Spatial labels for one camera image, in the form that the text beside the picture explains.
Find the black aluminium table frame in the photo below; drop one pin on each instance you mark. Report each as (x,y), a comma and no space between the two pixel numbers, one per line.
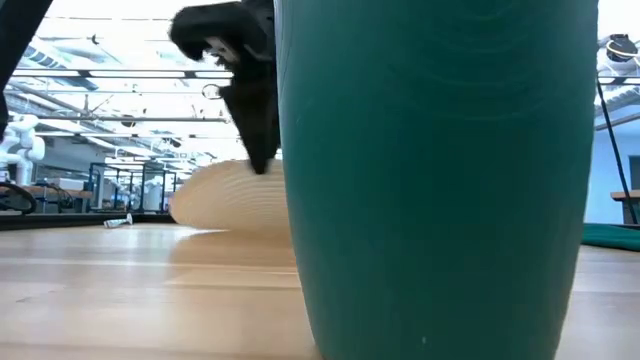
(60,220)

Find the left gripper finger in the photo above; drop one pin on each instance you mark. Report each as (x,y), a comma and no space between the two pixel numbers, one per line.
(257,125)

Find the white and black ceiling device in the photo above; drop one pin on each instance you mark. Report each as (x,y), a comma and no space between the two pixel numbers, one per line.
(620,50)

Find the white round plate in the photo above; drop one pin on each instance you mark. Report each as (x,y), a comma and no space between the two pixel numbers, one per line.
(225,200)

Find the background wooden workbench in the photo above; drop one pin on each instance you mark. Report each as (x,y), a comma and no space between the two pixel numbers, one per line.
(60,192)

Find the dark green cloth napkin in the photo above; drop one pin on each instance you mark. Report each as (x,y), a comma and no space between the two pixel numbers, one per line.
(615,236)

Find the background wooden table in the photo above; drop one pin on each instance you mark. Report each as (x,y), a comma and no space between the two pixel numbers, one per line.
(627,195)

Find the background workstation frame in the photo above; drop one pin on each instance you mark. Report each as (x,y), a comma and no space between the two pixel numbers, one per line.
(144,185)

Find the black tripod stand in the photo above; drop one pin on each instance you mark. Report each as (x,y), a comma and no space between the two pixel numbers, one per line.
(612,140)

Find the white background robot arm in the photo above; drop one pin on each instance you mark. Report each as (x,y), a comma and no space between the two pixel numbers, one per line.
(22,145)

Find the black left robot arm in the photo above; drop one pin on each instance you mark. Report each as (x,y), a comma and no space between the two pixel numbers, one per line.
(15,40)

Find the dark green plastic cup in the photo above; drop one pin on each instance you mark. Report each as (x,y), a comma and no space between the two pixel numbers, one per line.
(435,200)

